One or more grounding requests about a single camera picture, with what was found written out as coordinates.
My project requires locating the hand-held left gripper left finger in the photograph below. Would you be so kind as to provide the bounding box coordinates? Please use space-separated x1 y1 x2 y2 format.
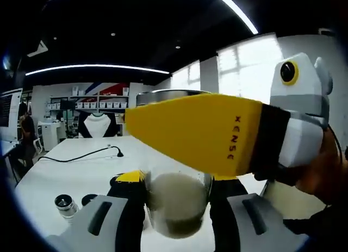
46 169 147 252

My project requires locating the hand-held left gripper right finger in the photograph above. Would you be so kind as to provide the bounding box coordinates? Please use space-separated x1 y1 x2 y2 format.
210 174 310 252

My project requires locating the small seasoning bottle white powder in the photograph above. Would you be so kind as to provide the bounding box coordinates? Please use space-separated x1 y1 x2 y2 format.
54 193 79 220

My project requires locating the large seasoning bottle white powder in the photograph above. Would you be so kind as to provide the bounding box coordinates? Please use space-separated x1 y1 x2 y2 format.
135 89 214 240

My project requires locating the person's right hand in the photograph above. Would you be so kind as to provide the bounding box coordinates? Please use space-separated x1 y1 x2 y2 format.
254 126 347 206

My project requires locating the white storage shelf with bins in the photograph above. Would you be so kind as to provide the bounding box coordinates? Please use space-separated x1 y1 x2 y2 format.
48 85 130 112

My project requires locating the office chair with white shirt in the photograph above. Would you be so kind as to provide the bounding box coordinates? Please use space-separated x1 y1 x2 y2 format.
78 112 118 138

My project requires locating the bright ceiling light strip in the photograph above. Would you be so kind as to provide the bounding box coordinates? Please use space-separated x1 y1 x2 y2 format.
210 0 259 35

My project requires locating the white drawer cabinet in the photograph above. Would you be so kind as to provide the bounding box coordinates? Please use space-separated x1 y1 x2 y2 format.
38 121 66 152

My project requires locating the curved ceiling light strip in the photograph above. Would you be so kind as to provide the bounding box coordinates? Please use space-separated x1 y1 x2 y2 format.
26 64 171 77

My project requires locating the black shelf monitor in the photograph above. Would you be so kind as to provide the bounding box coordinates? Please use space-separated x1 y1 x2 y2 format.
59 99 76 110

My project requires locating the black power cable with plug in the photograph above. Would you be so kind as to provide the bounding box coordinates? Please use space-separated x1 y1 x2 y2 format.
38 145 125 163

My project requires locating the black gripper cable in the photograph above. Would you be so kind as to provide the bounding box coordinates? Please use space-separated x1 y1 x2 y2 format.
327 124 344 158

